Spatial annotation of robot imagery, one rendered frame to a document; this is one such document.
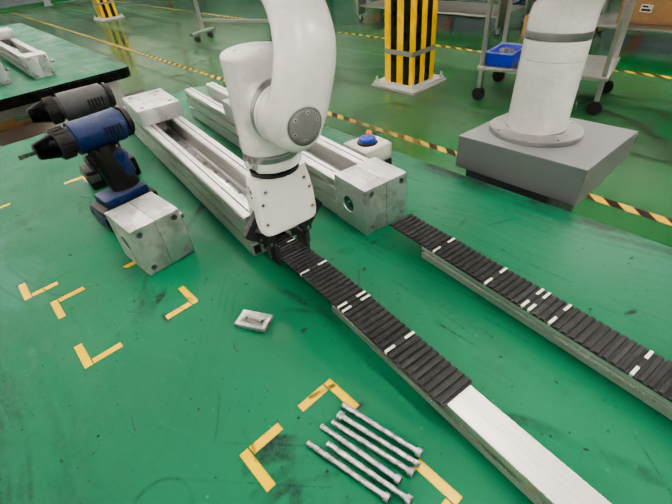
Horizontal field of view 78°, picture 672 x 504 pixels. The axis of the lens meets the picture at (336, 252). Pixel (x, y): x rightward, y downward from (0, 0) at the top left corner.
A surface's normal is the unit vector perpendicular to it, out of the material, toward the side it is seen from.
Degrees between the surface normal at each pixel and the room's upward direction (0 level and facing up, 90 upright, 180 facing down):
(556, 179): 90
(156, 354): 0
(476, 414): 0
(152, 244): 90
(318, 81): 86
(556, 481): 0
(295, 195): 90
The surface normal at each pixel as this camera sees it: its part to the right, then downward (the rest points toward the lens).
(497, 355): -0.08, -0.78
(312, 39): 0.57, -0.04
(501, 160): -0.73, 0.47
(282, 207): 0.59, 0.47
